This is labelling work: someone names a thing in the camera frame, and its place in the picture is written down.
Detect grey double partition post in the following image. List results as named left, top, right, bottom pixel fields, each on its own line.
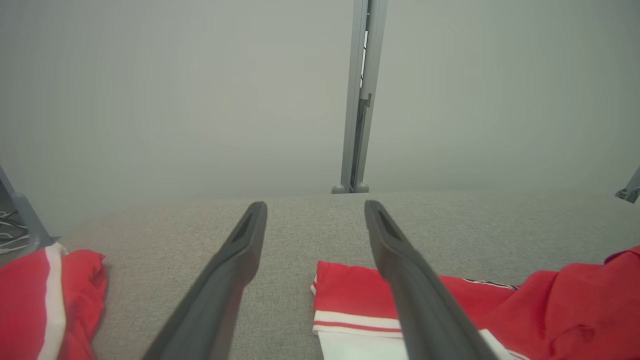
left=331, top=0, right=389, bottom=195

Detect grey fabric covered table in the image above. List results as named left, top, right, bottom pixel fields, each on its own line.
left=0, top=189, right=640, bottom=360

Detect red and white striped shirt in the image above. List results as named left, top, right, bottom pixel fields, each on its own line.
left=310, top=245, right=640, bottom=360

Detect red shorts with white stripe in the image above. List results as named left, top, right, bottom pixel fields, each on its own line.
left=0, top=243, right=108, bottom=360

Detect grey slim partition post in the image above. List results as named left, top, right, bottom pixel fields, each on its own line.
left=615, top=166, right=640, bottom=205
left=0, top=165, right=61, bottom=251

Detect white floor cable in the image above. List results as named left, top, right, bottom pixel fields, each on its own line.
left=0, top=210, right=31, bottom=255

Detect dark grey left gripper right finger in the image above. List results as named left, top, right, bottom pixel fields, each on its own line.
left=364, top=200, right=501, bottom=360

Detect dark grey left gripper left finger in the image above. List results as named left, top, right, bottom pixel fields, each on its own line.
left=142, top=201, right=268, bottom=360

